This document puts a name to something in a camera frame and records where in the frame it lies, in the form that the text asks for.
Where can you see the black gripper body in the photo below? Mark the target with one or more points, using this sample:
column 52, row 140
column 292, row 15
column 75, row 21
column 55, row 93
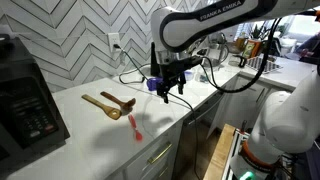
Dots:
column 173, row 68

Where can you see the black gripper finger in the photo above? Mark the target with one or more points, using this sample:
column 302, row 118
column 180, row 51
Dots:
column 165, row 95
column 181, row 85

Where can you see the dark wooden soup ladle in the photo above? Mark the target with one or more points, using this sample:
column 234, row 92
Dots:
column 120, row 101

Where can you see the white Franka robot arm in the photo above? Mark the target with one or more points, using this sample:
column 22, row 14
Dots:
column 180, row 23

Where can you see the orange printed box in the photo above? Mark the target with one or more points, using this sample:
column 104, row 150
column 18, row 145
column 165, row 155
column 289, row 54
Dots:
column 250, row 48

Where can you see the clear plastic container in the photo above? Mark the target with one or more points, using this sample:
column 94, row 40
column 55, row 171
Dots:
column 188, row 76

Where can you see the black coffee maker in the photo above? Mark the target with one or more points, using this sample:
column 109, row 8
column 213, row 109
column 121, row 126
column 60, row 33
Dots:
column 154, row 63

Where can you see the red silicone spoon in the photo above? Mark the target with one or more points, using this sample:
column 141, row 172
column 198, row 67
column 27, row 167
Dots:
column 134, row 128

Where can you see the silver stand mixer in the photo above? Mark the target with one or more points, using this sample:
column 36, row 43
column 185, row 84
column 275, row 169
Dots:
column 218, row 46

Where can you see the light wooden slotted spoon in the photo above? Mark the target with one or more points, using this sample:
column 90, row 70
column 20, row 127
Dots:
column 103, row 107

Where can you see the wooden board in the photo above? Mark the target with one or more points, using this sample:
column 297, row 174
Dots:
column 218, row 155

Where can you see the aluminium robot mounting stand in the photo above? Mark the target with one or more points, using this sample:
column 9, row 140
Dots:
column 235, row 146

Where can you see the checkered drying mat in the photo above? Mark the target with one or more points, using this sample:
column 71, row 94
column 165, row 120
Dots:
column 266, row 66

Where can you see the green potted plant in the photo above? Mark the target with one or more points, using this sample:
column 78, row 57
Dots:
column 258, row 31

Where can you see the black microwave oven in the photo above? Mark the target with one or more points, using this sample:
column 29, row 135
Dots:
column 26, row 110

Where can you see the white wall outlet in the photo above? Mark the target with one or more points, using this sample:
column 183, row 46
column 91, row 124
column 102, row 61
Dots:
column 113, row 40

